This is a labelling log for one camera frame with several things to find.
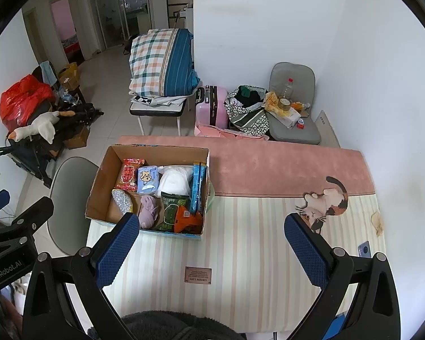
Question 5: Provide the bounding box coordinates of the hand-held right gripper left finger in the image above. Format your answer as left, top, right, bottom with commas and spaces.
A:
22, 212, 141, 340

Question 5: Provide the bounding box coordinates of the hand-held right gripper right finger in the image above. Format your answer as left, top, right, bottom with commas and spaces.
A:
284, 212, 401, 340

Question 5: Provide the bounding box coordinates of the silver and yellow packet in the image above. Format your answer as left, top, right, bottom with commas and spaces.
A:
111, 189, 133, 214

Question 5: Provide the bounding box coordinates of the green snack packet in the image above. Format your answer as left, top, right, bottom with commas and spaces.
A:
153, 192, 189, 231

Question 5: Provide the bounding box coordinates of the orange snack packet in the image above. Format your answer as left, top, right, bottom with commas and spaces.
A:
173, 206, 203, 234

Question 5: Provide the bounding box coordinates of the red snack packet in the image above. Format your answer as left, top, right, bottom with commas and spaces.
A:
114, 158, 146, 192

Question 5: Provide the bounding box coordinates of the blue tissue pack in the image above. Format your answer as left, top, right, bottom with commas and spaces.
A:
137, 165, 161, 195

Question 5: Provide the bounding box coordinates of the long blue packet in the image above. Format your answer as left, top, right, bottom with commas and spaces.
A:
189, 163, 207, 215

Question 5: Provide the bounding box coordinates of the grey shell chair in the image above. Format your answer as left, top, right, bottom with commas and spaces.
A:
47, 156, 100, 256

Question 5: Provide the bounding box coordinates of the black folded stroller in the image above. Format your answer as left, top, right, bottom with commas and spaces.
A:
0, 103, 104, 188

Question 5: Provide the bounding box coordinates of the striped cat print table mat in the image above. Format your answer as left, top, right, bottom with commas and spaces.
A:
86, 135, 388, 333

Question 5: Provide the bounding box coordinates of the person's dark fleece clothing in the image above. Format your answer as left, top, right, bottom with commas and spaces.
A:
88, 311, 247, 340

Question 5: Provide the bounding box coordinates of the small brown cardboard box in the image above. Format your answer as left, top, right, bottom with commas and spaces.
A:
63, 126, 90, 149

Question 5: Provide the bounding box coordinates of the white goose plush toy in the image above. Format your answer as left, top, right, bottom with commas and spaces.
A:
8, 110, 76, 145

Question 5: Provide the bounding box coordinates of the red plastic bag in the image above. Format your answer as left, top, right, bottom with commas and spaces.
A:
0, 74, 56, 131

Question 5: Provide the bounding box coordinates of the white leaning board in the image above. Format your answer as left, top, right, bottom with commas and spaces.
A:
313, 110, 341, 148

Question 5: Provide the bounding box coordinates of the white flat box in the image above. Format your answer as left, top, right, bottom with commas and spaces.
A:
273, 108, 301, 128

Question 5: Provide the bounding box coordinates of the light blue towel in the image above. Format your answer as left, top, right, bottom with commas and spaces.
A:
39, 61, 57, 85

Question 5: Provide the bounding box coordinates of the pink cloth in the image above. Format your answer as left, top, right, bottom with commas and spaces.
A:
194, 124, 270, 140

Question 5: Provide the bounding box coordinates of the yellow paper bag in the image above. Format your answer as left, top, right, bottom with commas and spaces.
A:
58, 63, 81, 91

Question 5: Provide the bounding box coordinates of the patterned fabric bag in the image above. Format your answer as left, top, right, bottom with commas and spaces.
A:
224, 85, 271, 139

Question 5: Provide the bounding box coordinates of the black padded bench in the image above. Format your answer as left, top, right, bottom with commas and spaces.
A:
129, 99, 188, 136

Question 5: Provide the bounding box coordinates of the yellow plastic bag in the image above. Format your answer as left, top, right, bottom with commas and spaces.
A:
264, 91, 281, 112

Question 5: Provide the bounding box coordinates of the white checked cloth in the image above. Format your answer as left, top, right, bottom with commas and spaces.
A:
129, 92, 186, 107

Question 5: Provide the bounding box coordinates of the clear plastic bottle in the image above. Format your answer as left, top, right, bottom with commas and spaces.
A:
281, 77, 294, 100

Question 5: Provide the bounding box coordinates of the pink suitcase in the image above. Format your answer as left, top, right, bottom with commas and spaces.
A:
195, 86, 229, 128

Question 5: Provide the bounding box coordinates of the grey cushioned chair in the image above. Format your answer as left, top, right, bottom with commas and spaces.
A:
268, 62, 322, 146

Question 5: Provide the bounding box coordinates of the plaid folded bedding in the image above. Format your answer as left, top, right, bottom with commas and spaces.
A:
128, 28, 201, 98

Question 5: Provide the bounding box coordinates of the glass sliding door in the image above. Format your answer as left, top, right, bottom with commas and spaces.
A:
87, 0, 153, 52

